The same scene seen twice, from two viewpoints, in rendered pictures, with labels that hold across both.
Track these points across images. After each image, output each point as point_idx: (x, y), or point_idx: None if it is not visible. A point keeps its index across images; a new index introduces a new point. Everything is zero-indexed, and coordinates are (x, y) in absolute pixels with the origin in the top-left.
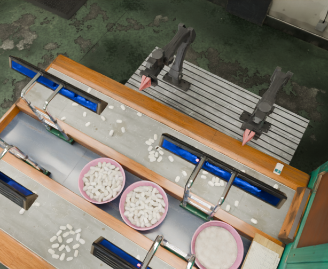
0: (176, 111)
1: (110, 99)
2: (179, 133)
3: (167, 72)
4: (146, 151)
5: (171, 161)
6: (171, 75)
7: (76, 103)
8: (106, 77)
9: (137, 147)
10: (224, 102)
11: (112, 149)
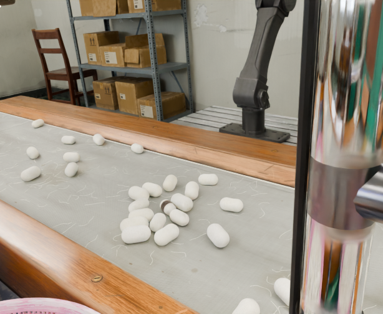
0: (250, 139)
1: (77, 134)
2: (260, 180)
3: (232, 123)
4: (120, 218)
5: (218, 242)
6: (238, 94)
7: None
8: (87, 108)
9: (92, 205)
10: None
11: None
